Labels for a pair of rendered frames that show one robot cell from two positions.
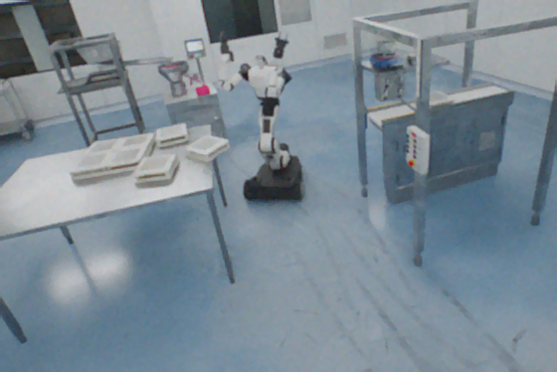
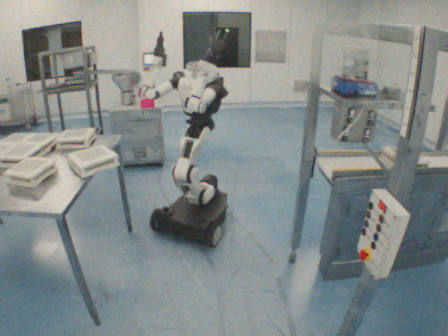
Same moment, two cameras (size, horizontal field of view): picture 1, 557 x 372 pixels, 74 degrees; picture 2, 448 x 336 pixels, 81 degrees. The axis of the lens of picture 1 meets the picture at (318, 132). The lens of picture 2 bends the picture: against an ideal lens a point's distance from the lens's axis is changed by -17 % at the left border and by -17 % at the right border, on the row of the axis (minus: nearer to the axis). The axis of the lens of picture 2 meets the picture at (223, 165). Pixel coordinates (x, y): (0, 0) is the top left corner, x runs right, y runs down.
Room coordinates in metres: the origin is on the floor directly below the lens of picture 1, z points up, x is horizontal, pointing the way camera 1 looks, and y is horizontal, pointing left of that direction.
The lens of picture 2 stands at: (1.12, -0.24, 1.63)
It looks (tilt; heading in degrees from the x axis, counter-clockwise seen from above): 25 degrees down; 12
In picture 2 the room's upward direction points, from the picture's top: straight up
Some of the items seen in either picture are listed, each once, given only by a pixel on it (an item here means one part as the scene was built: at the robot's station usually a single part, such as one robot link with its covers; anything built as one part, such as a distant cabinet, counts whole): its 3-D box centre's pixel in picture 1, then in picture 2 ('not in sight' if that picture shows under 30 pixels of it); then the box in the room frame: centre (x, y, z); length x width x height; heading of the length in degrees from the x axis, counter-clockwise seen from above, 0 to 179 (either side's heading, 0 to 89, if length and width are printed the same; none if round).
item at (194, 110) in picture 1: (196, 119); (139, 132); (4.53, 1.58, 0.38); 0.63 x 0.57 x 0.76; 112
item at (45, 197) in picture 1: (109, 173); (3, 167); (2.41, 1.57, 0.86); 1.50 x 1.10 x 0.04; 103
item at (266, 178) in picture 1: (278, 168); (198, 203); (3.36, 0.46, 0.19); 0.64 x 0.52 x 0.33; 169
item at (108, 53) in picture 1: (125, 94); (87, 100); (4.73, 2.48, 0.75); 1.43 x 1.06 x 1.50; 112
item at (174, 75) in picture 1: (181, 78); (132, 88); (4.56, 1.64, 0.95); 0.49 x 0.36 x 0.37; 112
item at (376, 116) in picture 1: (442, 105); (413, 167); (3.01, -1.13, 0.86); 1.35 x 0.25 x 0.05; 105
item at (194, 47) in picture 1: (198, 63); (152, 76); (4.74, 1.44, 1.07); 0.23 x 0.10 x 0.62; 112
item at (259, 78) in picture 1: (268, 80); (201, 94); (3.43, 0.43, 1.14); 0.34 x 0.30 x 0.36; 56
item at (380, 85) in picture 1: (390, 86); (354, 121); (2.74, -0.60, 1.20); 0.22 x 0.11 x 0.20; 105
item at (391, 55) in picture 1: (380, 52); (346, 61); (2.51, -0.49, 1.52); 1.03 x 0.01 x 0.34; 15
